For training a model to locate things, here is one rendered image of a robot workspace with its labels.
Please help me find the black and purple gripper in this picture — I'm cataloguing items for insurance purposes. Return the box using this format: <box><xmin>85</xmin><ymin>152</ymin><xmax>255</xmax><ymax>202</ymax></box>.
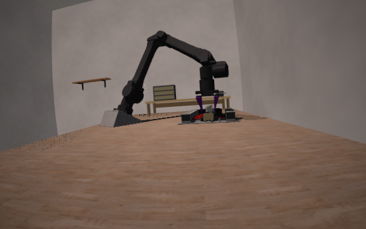
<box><xmin>195</xmin><ymin>78</ymin><xmax>219</xmax><ymax>113</ymax></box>

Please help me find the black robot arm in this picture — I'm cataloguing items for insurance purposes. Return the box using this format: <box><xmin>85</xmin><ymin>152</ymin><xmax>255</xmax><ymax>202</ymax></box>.
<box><xmin>113</xmin><ymin>31</ymin><xmax>229</xmax><ymax>116</ymax></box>

